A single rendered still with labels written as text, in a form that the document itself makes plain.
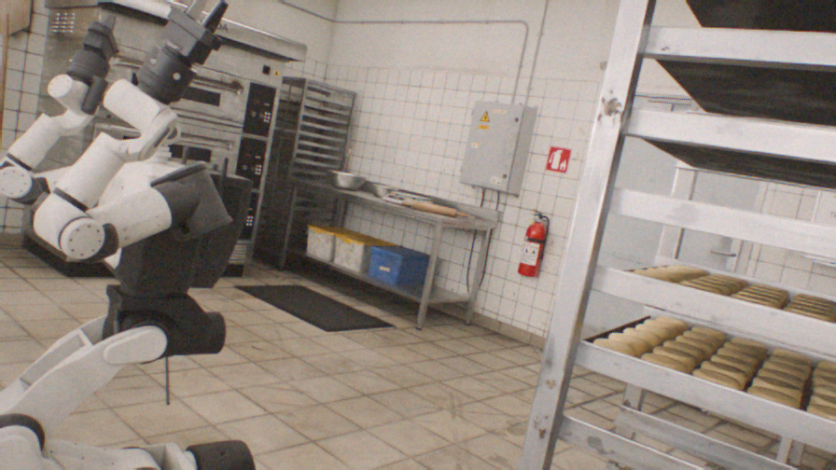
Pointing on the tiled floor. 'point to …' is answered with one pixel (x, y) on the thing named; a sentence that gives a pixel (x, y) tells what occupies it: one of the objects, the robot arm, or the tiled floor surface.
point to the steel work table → (424, 294)
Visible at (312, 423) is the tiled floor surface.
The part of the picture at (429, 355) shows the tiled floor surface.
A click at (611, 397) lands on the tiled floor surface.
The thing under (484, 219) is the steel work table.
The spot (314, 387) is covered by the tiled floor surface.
